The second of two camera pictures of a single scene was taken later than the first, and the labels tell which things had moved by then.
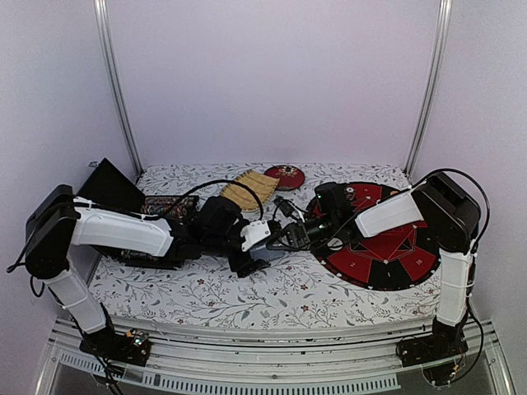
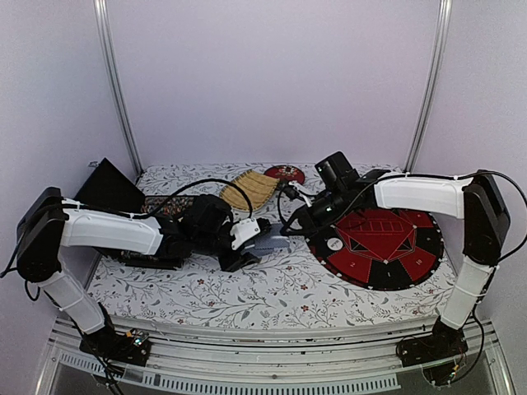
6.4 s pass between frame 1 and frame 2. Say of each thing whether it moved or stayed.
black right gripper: moved
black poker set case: stayed
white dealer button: stayed
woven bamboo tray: stayed
